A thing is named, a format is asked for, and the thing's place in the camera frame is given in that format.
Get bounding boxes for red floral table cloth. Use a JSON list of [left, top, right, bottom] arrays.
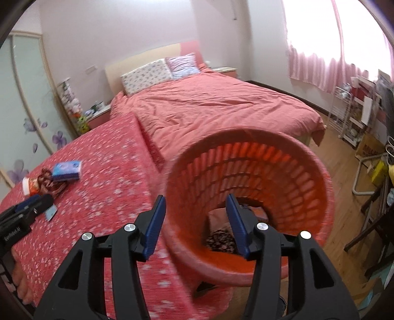
[[13, 114, 233, 319]]

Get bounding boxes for black floral cloth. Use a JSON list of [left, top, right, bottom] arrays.
[[205, 229, 239, 255]]

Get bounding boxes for white mug on nightstand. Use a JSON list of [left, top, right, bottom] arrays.
[[96, 101, 105, 111]]

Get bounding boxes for white tissue paper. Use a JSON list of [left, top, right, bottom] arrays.
[[208, 206, 269, 235]]

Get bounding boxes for cluttered desk with items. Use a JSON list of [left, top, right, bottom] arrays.
[[341, 68, 394, 311]]

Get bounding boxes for dark wooden chair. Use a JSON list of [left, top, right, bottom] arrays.
[[343, 176, 393, 279]]

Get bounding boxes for beige pink headboard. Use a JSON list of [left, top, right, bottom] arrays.
[[105, 40, 204, 95]]

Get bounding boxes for person left hand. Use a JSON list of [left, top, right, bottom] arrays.
[[11, 257, 33, 305]]

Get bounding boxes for striped pink pillow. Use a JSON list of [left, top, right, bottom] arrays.
[[166, 53, 200, 80]]

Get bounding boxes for blue tissue pack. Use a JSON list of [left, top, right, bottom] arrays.
[[52, 160, 82, 181]]

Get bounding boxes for hanging plush toy holder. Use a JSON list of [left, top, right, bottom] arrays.
[[59, 77, 90, 135]]

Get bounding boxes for bed with pink duvet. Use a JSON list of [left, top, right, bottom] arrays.
[[110, 65, 325, 161]]

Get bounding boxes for sliding wardrobe with flowers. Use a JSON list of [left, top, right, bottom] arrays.
[[1, 32, 78, 197]]

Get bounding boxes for orange plastic laundry basket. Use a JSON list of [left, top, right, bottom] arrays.
[[160, 128, 335, 289]]

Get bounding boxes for floral white pillow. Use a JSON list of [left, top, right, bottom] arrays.
[[121, 59, 173, 95]]

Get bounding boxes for pink window curtains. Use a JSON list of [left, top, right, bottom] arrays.
[[282, 1, 393, 93]]

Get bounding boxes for orange white paper cup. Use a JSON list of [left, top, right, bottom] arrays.
[[21, 177, 41, 197]]

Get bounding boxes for brown plaid scrunchie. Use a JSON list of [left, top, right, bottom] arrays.
[[37, 168, 68, 199]]

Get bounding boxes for pink white left nightstand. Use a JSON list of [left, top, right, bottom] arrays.
[[87, 105, 111, 129]]

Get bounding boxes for right bedside nightstand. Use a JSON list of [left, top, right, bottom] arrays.
[[212, 67, 238, 79]]

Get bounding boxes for white wire rack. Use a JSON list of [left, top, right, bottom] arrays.
[[326, 87, 352, 139]]

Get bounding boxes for grey wrapper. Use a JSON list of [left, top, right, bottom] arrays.
[[45, 205, 57, 221]]

